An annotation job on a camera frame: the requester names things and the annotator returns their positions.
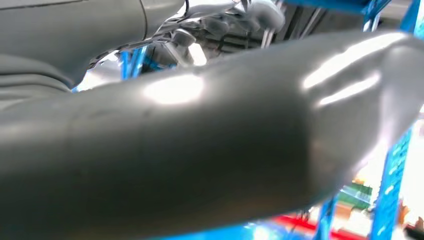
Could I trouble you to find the blue metal shelf rack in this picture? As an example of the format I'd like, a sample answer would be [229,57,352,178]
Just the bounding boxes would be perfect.
[71,0,424,240]

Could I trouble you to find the red barrier belt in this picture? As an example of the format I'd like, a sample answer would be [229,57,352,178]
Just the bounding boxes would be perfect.
[271,215,365,240]

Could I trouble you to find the green plastic crate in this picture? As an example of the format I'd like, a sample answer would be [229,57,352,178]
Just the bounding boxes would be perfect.
[337,183,374,210]

